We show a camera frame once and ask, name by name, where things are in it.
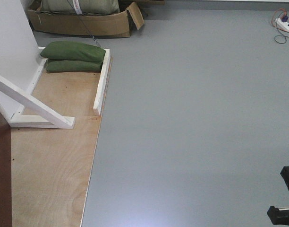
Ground brown wooden door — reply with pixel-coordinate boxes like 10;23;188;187
0;113;12;227

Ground black robot gripper part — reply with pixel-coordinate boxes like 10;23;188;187
267;166;289;226

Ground brown cardboard box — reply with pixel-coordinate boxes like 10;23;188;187
27;0;145;37

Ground lower green sandbag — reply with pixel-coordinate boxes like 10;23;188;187
46;60;103;73

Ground green sandbag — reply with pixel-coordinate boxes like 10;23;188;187
46;60;103;73
40;41;106;62

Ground upper green sandbag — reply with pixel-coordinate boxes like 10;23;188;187
40;41;106;62

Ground plywood base platform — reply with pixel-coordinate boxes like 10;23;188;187
11;72;101;227

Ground grey-green sack in box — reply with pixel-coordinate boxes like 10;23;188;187
41;0;120;16

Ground white power strip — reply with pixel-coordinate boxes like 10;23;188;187
275;18;289;33

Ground white far edge rail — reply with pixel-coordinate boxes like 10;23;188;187
93;49;111;116

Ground blue tether rope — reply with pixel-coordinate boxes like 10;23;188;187
66;0;102;48

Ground white far door frame brace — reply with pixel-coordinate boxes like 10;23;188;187
0;46;75;129

